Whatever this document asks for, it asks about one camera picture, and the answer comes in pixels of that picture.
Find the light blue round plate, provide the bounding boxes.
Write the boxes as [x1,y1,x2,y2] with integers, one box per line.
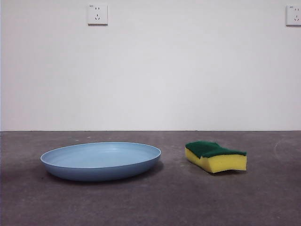
[40,142,162,182]

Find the yellow sponge with green pad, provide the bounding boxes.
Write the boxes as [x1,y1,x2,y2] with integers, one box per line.
[184,140,247,174]

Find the white wall socket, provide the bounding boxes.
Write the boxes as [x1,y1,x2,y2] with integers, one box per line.
[285,5,301,27]
[87,3,109,26]

